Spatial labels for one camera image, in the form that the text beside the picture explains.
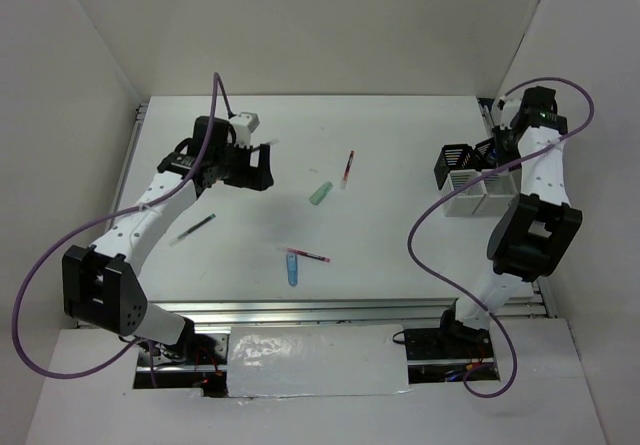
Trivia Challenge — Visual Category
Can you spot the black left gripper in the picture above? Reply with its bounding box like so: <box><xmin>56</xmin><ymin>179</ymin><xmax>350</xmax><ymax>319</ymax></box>
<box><xmin>213</xmin><ymin>138</ymin><xmax>274</xmax><ymax>192</ymax></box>

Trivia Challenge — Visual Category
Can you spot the clear spray bottle blue cap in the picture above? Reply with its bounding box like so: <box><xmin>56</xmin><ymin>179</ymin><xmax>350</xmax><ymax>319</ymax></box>
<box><xmin>486</xmin><ymin>148</ymin><xmax>500</xmax><ymax>168</ymax></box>

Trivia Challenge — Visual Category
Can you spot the green lead case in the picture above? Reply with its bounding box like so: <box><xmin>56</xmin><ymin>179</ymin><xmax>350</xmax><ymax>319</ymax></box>
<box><xmin>309</xmin><ymin>181</ymin><xmax>333</xmax><ymax>206</ymax></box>

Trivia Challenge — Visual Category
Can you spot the red gel pen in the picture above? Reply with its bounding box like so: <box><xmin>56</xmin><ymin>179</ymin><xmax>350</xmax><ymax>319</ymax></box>
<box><xmin>276</xmin><ymin>246</ymin><xmax>331</xmax><ymax>263</ymax></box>
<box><xmin>340</xmin><ymin>150</ymin><xmax>355</xmax><ymax>190</ymax></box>

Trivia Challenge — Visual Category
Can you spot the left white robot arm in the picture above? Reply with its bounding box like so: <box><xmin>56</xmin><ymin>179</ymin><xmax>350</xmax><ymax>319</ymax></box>
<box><xmin>62</xmin><ymin>112</ymin><xmax>274</xmax><ymax>364</ymax></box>

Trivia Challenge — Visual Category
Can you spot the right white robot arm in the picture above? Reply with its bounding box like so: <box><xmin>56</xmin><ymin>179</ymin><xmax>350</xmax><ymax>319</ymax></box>
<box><xmin>436</xmin><ymin>86</ymin><xmax>583</xmax><ymax>357</ymax></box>

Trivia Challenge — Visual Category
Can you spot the white mesh organizer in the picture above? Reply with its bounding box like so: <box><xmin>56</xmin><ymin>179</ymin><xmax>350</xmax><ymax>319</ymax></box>
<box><xmin>441</xmin><ymin>170</ymin><xmax>518</xmax><ymax>217</ymax></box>

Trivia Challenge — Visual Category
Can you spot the blue lead case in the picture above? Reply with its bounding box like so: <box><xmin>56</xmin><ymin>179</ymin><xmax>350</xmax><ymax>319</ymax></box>
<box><xmin>286</xmin><ymin>252</ymin><xmax>298</xmax><ymax>287</ymax></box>

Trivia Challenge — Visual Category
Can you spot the white foil cover board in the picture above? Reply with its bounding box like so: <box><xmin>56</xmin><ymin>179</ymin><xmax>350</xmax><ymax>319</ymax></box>
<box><xmin>227</xmin><ymin>325</ymin><xmax>410</xmax><ymax>398</ymax></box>

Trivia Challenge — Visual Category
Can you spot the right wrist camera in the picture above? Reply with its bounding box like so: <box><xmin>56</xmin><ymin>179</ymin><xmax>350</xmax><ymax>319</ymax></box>
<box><xmin>492</xmin><ymin>95</ymin><xmax>521</xmax><ymax>129</ymax></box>

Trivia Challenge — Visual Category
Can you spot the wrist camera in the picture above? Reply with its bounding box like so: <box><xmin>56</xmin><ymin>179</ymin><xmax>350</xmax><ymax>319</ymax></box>
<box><xmin>229</xmin><ymin>112</ymin><xmax>260</xmax><ymax>148</ymax></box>
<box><xmin>492</xmin><ymin>95</ymin><xmax>521</xmax><ymax>129</ymax></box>

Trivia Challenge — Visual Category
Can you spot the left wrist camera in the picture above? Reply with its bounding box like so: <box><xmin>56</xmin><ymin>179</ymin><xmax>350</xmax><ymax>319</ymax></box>
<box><xmin>229</xmin><ymin>112</ymin><xmax>260</xmax><ymax>148</ymax></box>

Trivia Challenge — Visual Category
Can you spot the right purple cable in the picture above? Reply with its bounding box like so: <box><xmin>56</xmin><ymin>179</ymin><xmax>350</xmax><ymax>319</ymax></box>
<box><xmin>407</xmin><ymin>78</ymin><xmax>595</xmax><ymax>399</ymax></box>

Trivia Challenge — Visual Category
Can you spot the purple cable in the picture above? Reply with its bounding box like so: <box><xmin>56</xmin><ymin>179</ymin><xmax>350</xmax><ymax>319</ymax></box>
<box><xmin>10</xmin><ymin>71</ymin><xmax>236</xmax><ymax>391</ymax></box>
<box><xmin>407</xmin><ymin>78</ymin><xmax>595</xmax><ymax>399</ymax></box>

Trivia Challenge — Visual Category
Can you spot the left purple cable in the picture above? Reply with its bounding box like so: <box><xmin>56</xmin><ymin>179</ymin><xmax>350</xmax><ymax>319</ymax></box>
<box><xmin>10</xmin><ymin>71</ymin><xmax>236</xmax><ymax>391</ymax></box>

